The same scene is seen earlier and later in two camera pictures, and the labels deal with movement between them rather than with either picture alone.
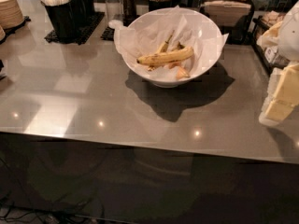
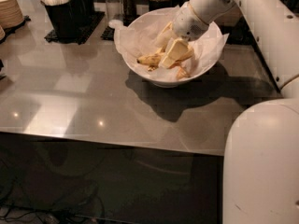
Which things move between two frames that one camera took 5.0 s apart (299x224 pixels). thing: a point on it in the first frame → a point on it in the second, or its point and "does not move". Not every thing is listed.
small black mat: x=108 y=34 does not move
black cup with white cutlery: x=67 y=8 does not move
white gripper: x=291 y=39 → x=188 y=24
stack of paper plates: x=10 y=11 does not move
